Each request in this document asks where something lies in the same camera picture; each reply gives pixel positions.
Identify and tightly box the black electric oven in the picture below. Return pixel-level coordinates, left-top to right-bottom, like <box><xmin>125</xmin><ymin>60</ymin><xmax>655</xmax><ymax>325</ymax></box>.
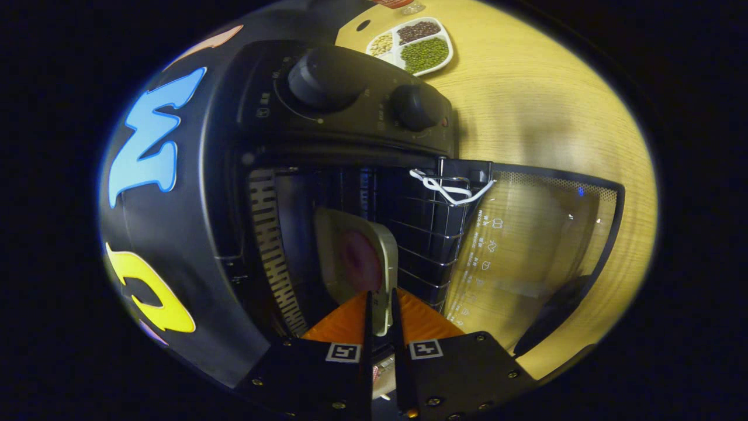
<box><xmin>199</xmin><ymin>40</ymin><xmax>627</xmax><ymax>384</ymax></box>

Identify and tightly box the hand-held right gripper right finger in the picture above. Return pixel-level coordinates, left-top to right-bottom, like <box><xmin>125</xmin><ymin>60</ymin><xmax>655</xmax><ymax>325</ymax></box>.
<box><xmin>389</xmin><ymin>287</ymin><xmax>539</xmax><ymax>421</ymax></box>

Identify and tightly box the white string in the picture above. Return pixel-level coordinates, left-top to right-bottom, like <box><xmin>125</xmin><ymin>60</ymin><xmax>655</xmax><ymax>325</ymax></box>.
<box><xmin>409</xmin><ymin>168</ymin><xmax>496</xmax><ymax>206</ymax></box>

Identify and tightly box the clear water bottle red label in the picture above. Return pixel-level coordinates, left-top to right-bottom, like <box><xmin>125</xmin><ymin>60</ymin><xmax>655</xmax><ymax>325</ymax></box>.
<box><xmin>374</xmin><ymin>0</ymin><xmax>427</xmax><ymax>16</ymax></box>

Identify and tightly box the white square plate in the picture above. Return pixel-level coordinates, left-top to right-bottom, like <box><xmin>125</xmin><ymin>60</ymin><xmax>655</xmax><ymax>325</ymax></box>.
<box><xmin>314</xmin><ymin>208</ymin><xmax>399</xmax><ymax>337</ymax></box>

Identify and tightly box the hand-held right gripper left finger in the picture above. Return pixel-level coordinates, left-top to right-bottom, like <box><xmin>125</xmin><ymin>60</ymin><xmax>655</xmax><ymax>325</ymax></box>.
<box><xmin>234</xmin><ymin>291</ymin><xmax>375</xmax><ymax>421</ymax></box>

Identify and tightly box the white divided plate of beans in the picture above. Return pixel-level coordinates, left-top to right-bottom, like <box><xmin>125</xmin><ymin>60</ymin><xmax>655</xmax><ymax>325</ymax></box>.
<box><xmin>365</xmin><ymin>16</ymin><xmax>455</xmax><ymax>77</ymax></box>

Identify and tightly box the metal wire oven rack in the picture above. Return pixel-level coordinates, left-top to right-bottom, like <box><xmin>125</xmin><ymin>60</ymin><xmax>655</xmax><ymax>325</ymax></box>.
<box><xmin>383</xmin><ymin>174</ymin><xmax>475</xmax><ymax>312</ymax></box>

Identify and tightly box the pink round cake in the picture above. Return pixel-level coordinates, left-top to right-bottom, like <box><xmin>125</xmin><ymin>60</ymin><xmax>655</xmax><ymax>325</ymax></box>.
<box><xmin>341</xmin><ymin>229</ymin><xmax>383</xmax><ymax>293</ymax></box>

